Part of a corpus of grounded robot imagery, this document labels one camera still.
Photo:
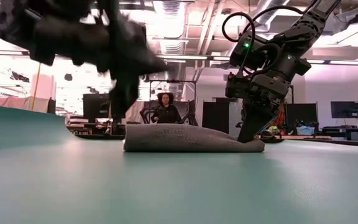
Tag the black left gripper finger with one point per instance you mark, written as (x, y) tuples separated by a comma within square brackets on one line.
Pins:
[(151, 68), (149, 57)]

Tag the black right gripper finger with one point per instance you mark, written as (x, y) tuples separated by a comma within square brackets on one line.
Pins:
[(252, 124)]

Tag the grey towel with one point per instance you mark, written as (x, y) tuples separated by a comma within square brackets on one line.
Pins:
[(182, 140)]

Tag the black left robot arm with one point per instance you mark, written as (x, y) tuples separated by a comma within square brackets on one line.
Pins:
[(14, 21)]

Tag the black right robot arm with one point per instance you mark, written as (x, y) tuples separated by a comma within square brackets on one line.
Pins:
[(303, 28)]

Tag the grey partition panel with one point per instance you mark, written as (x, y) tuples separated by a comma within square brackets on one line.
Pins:
[(235, 119)]

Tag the black partition panel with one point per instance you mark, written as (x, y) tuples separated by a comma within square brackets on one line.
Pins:
[(214, 119)]

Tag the ceiling light strip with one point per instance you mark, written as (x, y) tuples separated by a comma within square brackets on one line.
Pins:
[(191, 57)]

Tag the black round spotlight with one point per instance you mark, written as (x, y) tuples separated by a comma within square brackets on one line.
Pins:
[(68, 77)]

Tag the black monitor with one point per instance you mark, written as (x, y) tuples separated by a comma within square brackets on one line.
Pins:
[(345, 109), (95, 107), (303, 115)]

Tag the person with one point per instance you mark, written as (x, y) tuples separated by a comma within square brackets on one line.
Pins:
[(166, 113)]

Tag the blue plastic bin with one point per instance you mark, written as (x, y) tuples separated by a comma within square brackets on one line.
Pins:
[(306, 130)]

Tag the wooden work table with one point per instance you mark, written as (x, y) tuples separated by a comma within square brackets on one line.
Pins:
[(306, 137)]

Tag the black speaker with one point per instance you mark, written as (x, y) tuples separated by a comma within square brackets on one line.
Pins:
[(52, 106)]

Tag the green table mat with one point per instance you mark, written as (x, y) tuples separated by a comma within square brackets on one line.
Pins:
[(197, 186)]

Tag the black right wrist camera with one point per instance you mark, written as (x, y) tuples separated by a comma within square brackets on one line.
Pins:
[(236, 87)]

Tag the silver ceiling duct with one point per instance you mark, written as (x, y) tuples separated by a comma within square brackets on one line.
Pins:
[(269, 9), (169, 31)]

